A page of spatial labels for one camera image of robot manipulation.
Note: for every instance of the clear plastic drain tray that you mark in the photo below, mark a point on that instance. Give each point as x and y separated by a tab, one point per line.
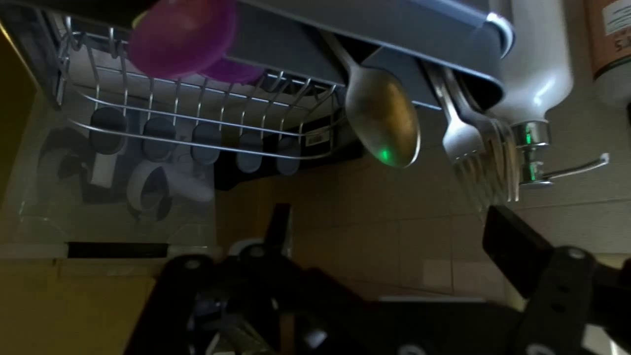
120	211

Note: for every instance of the metal fork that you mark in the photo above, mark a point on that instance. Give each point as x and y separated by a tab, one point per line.
461	141
498	165

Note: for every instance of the metal spoon in rack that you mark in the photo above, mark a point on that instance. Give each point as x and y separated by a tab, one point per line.
386	120

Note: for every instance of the brown soap bottle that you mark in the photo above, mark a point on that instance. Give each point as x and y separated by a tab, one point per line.
613	41

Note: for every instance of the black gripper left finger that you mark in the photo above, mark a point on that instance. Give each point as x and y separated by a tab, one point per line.
218	309

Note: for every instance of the purple plastic cup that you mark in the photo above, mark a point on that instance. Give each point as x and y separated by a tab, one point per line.
181	37

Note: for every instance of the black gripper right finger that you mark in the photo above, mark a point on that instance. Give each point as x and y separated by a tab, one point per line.
565	303

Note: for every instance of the white pump dispenser bottle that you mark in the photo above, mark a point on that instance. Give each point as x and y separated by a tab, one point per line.
534	61

